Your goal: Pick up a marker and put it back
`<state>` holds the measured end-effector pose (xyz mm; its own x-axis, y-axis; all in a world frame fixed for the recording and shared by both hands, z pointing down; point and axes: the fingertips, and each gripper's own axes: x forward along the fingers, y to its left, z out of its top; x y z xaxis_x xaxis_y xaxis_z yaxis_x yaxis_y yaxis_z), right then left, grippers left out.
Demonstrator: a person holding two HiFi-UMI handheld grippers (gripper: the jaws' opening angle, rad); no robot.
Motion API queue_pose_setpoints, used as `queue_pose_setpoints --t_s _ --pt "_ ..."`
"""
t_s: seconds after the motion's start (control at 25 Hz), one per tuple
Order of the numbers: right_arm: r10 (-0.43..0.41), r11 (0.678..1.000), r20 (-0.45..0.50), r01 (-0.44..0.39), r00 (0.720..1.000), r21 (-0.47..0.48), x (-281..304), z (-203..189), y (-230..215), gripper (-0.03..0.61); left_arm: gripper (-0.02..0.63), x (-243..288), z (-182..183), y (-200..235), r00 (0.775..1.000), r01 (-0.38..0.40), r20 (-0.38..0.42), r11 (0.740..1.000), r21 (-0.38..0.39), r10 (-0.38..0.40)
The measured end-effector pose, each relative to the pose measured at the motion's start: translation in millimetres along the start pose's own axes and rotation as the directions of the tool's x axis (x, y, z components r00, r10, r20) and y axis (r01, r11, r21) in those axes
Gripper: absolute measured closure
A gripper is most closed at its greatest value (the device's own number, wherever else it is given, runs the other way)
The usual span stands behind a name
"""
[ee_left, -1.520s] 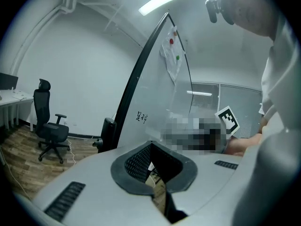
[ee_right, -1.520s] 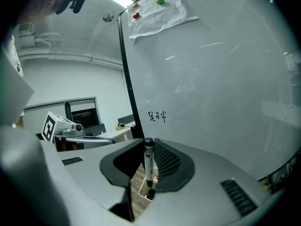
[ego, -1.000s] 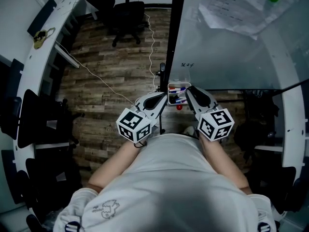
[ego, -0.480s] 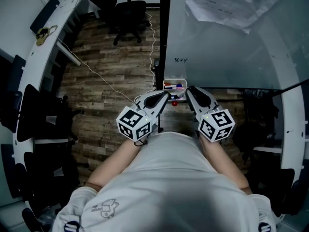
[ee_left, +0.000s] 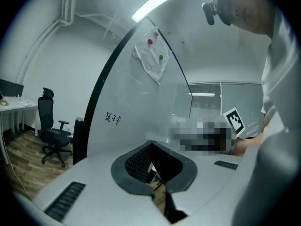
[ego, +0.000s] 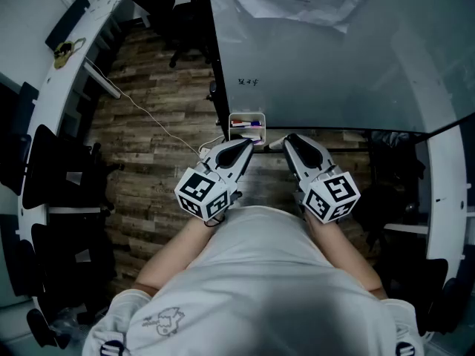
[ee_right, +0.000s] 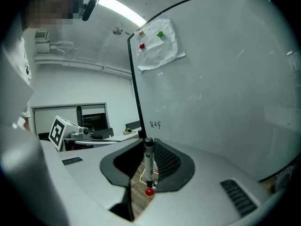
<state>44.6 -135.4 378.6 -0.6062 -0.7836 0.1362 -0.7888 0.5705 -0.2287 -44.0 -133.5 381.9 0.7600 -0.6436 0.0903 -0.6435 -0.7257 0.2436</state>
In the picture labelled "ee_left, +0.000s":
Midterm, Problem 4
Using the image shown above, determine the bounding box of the person's head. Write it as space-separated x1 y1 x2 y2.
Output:
217 0 277 36

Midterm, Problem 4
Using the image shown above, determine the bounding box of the white desk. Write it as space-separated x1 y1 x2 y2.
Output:
0 95 40 137

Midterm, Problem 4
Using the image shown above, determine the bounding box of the dark desk divider panel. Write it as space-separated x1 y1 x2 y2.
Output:
0 78 24 97

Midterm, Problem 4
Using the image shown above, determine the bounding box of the black head camera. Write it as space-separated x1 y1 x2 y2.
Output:
202 0 233 27

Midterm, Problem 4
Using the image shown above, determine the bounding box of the black office chair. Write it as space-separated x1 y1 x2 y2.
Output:
37 87 73 168

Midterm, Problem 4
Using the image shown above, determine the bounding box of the long ceiling light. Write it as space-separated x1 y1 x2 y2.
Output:
131 0 191 22

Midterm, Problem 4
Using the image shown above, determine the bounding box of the black framed whiteboard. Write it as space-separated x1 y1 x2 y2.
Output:
72 15 194 166

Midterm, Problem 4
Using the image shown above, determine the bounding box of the person's right forearm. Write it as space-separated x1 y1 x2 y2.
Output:
231 126 269 156

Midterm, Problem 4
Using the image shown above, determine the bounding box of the crumpled white paper sheet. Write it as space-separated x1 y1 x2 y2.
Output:
133 26 169 86

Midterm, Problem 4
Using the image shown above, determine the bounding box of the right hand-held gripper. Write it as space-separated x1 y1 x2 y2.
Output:
173 107 246 155

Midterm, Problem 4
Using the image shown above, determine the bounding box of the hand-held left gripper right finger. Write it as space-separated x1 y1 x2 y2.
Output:
151 140 244 224

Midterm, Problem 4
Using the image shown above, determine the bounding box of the thin white cable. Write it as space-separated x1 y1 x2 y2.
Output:
0 135 32 201

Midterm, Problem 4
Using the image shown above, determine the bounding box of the white ceiling pipe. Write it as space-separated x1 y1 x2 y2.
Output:
15 0 78 84

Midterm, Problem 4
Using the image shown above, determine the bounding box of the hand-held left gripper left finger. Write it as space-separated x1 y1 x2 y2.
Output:
32 140 172 226

